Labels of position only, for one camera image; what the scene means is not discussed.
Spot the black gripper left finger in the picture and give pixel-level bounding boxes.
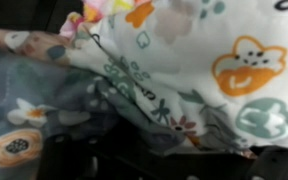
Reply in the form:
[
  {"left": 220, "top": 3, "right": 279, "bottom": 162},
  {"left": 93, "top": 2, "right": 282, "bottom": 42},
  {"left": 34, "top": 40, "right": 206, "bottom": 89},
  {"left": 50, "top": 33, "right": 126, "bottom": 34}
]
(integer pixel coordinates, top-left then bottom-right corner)
[{"left": 37, "top": 134, "right": 122, "bottom": 180}]

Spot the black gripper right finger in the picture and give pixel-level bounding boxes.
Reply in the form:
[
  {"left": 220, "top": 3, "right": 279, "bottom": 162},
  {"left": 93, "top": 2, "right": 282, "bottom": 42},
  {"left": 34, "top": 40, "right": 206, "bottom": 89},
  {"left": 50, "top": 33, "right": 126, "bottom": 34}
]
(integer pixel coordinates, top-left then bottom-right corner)
[{"left": 243, "top": 147, "right": 288, "bottom": 180}]

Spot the pink fleece blanket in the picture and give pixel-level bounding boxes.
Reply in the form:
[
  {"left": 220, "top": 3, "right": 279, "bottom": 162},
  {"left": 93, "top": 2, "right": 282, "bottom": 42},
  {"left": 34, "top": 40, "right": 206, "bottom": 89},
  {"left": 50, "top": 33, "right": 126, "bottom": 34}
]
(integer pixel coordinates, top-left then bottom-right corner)
[{"left": 59, "top": 0, "right": 152, "bottom": 38}]

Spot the blue floral quilted blanket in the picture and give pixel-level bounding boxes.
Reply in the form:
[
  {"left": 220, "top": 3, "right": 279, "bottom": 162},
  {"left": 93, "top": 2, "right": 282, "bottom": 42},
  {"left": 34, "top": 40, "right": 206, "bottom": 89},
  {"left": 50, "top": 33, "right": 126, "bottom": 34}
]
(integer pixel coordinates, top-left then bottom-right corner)
[{"left": 0, "top": 0, "right": 288, "bottom": 180}]

